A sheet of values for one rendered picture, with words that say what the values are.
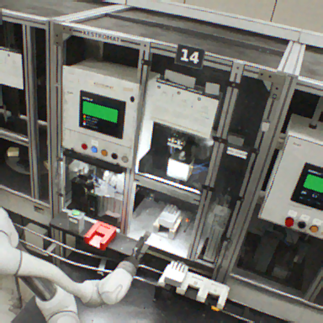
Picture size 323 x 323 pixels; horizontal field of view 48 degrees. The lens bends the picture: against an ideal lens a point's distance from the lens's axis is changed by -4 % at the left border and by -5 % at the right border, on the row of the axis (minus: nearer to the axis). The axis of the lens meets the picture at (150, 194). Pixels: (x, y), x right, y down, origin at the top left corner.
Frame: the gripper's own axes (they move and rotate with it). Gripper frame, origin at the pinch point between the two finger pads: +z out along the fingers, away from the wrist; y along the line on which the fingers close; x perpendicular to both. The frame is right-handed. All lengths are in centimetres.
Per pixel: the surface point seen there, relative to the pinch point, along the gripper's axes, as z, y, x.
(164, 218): 34.1, -9.8, 1.4
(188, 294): 3.0, -29.1, -27.9
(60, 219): 14, -21, 60
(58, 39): 21, 82, 65
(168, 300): 6.6, -44.5, -17.3
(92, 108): 18, 53, 43
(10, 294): 5, -112, 104
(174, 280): 1.1, -20.3, -18.7
